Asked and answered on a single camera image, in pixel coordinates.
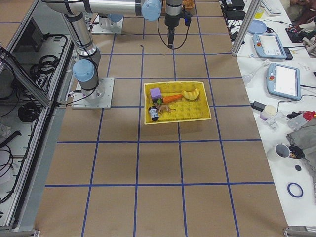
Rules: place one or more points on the aluminium frame post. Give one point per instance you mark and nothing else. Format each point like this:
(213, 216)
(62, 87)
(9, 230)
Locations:
(253, 7)

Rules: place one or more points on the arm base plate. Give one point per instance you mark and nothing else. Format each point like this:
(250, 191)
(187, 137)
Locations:
(105, 26)
(100, 98)

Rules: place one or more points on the brown wicker basket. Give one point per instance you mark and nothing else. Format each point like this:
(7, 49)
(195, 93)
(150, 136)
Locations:
(189, 4)

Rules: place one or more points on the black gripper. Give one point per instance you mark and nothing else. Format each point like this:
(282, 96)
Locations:
(171, 21)

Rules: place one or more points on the small spice jar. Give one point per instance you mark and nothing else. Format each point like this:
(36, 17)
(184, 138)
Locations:
(153, 112)

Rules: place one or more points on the blue plate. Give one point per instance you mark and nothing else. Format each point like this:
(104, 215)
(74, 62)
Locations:
(257, 27)

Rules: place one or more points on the yellow woven tray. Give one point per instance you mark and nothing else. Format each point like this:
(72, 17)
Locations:
(185, 110)

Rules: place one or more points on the black power adapter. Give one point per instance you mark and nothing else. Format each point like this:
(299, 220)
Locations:
(257, 106)

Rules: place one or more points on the lower teach pendant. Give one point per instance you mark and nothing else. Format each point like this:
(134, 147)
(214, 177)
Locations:
(283, 81)

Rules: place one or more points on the toy croissant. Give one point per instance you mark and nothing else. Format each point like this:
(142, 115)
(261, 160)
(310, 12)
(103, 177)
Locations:
(191, 95)

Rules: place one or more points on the white light bulb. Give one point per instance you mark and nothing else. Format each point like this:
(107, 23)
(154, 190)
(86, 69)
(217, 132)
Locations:
(247, 78)

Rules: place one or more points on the toy carrot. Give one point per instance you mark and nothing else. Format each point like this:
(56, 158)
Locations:
(169, 99)

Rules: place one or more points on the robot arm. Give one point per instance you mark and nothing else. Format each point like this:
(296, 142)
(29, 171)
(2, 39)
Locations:
(72, 12)

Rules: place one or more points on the upper teach pendant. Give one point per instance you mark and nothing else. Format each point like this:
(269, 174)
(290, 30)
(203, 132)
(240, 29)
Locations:
(268, 46)

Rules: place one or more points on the brown ginger root toy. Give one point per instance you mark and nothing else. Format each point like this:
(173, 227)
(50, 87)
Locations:
(162, 107)

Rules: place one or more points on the teach pendant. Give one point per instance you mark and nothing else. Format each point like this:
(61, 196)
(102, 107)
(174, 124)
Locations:
(268, 46)
(283, 81)

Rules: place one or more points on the purple foam cube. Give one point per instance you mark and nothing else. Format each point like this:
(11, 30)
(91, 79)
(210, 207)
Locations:
(155, 94)

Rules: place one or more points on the white mug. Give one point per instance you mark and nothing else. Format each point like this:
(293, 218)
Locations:
(278, 152)

